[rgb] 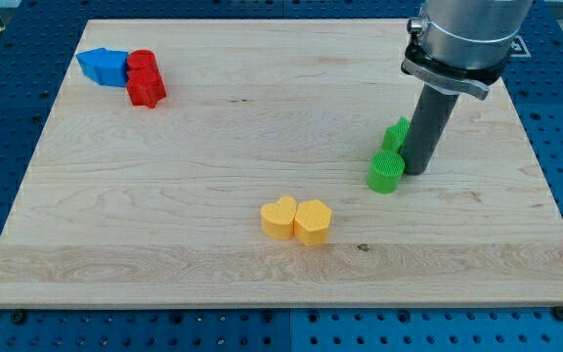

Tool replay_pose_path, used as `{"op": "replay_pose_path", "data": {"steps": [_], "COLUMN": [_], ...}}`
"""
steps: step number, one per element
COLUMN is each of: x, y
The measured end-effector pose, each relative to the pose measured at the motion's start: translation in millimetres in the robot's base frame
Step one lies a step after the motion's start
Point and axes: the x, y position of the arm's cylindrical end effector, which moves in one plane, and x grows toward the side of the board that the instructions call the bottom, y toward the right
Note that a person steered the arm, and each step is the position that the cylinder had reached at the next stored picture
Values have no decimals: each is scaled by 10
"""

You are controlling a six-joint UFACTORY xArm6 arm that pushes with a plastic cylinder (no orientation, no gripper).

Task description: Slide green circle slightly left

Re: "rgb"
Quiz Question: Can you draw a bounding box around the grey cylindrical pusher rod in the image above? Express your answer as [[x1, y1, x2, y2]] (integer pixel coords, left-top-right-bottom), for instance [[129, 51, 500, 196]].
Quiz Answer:
[[400, 84, 458, 175]]

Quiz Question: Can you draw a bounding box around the wooden board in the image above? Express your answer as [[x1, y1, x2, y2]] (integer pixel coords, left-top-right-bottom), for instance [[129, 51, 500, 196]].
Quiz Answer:
[[0, 20, 563, 309]]

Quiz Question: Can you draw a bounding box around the yellow pentagon block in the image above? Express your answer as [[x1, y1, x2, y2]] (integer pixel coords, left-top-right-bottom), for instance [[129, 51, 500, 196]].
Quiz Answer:
[[294, 199, 332, 246]]

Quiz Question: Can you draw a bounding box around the green circle block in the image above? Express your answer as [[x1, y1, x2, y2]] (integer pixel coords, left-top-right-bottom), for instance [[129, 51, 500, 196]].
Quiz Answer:
[[367, 150, 405, 194]]

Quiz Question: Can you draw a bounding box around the yellow heart block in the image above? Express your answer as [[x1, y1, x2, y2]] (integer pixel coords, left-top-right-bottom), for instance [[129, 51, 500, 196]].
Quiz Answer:
[[260, 196, 297, 241]]

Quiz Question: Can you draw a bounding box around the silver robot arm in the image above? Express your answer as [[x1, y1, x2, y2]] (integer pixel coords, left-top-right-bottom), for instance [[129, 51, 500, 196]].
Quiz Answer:
[[400, 0, 532, 175]]

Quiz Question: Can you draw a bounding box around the red circle block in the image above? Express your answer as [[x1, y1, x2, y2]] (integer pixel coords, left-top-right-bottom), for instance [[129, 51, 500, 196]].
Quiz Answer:
[[126, 49, 158, 71]]

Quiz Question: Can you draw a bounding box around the black screw front left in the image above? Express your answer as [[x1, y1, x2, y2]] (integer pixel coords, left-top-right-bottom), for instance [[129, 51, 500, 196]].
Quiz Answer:
[[10, 310, 27, 325]]

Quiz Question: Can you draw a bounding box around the red star block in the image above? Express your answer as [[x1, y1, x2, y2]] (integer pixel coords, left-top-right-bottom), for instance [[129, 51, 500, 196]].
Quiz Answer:
[[126, 67, 167, 109]]

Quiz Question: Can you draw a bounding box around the blue cube block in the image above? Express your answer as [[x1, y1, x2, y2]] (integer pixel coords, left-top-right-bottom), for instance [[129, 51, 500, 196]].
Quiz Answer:
[[97, 50, 129, 88]]

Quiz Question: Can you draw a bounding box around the green star block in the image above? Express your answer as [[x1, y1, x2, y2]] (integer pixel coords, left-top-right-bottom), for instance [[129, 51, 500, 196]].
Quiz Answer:
[[381, 116, 411, 153]]

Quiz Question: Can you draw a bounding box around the black screw front right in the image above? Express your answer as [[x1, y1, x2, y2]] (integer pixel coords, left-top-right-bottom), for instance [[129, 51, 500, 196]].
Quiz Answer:
[[551, 306, 563, 322]]

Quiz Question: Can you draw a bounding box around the blue triangle block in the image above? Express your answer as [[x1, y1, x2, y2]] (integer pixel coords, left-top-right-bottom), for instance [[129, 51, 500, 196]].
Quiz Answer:
[[76, 47, 107, 85]]

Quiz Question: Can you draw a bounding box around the black screw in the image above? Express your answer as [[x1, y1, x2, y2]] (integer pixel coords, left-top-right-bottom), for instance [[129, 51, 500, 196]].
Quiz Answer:
[[551, 306, 563, 322], [10, 310, 27, 325]]

